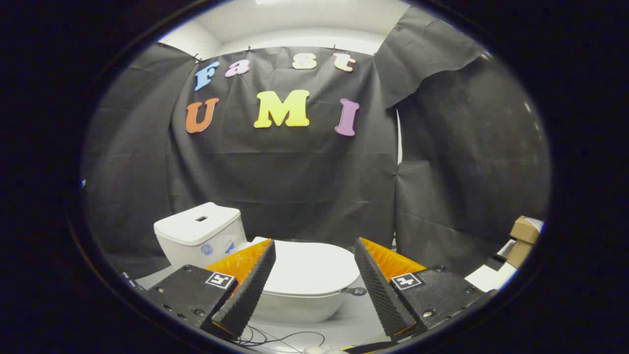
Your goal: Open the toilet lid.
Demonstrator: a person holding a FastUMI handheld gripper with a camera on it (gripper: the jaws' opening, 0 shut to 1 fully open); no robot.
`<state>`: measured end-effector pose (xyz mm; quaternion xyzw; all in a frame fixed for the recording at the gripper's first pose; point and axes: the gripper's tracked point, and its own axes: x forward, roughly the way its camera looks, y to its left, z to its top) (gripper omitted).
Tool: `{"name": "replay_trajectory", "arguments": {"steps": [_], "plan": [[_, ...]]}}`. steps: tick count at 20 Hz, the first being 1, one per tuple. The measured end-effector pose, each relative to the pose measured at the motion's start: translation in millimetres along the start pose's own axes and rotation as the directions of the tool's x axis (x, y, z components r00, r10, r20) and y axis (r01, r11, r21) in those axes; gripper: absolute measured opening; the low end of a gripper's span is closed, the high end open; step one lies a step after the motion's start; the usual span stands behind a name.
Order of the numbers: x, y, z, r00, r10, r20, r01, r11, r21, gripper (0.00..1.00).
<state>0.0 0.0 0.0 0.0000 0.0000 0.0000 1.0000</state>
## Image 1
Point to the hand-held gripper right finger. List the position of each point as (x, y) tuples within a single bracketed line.
[(381, 295)]

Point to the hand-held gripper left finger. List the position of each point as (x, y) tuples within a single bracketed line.
[(248, 290)]

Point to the white toilet lid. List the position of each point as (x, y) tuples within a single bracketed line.
[(309, 268)]

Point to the white toilet bowl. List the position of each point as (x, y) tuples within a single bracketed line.
[(295, 307)]

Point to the white toilet tank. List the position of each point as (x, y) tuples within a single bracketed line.
[(196, 231)]

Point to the white flat board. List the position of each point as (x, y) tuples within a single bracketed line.
[(486, 280)]

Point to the black backdrop cloth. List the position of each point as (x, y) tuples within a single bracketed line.
[(295, 172)]

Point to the brown cardboard box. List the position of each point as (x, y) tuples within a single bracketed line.
[(525, 230)]

